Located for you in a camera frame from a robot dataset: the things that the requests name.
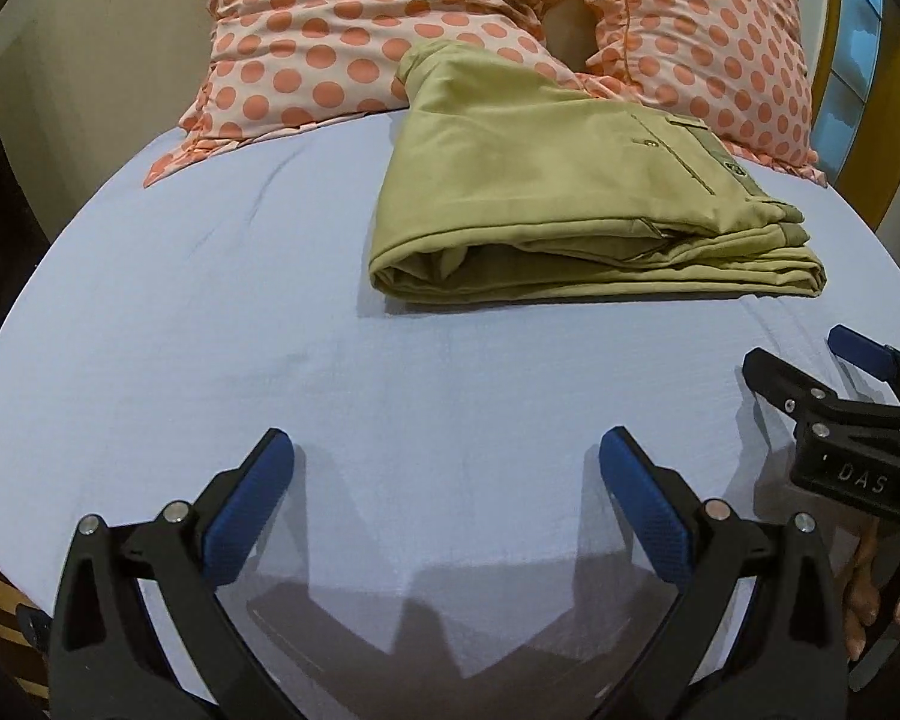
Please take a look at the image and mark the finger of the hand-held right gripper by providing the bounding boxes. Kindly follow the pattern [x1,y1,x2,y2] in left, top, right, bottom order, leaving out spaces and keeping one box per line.
[828,325,900,400]
[742,347,900,442]

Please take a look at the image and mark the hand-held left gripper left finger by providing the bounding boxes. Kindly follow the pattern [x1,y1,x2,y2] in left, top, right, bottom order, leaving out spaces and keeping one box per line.
[47,428,310,720]

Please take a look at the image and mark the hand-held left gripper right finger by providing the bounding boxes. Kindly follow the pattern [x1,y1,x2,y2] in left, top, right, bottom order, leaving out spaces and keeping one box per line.
[598,427,850,720]

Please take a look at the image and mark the khaki pants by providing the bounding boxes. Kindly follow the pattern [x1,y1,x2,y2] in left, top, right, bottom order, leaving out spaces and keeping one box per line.
[368,41,827,306]

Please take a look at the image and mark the light blue bed sheet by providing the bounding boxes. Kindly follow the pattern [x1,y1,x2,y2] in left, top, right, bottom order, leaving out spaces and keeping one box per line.
[0,94,900,682]

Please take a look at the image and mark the window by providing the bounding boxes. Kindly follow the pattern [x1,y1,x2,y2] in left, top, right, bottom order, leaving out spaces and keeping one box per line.
[808,0,884,188]

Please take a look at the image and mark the polka dot pillow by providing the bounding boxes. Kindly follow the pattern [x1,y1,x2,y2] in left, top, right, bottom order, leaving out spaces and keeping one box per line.
[577,0,830,188]
[142,0,608,190]

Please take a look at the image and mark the wooden bed frame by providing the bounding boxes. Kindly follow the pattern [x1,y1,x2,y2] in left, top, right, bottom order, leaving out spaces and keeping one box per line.
[0,532,53,661]

